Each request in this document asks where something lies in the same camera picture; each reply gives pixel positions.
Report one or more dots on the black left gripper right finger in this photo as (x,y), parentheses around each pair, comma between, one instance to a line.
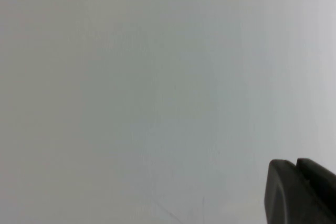
(323,190)

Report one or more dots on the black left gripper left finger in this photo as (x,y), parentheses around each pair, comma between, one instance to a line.
(283,197)

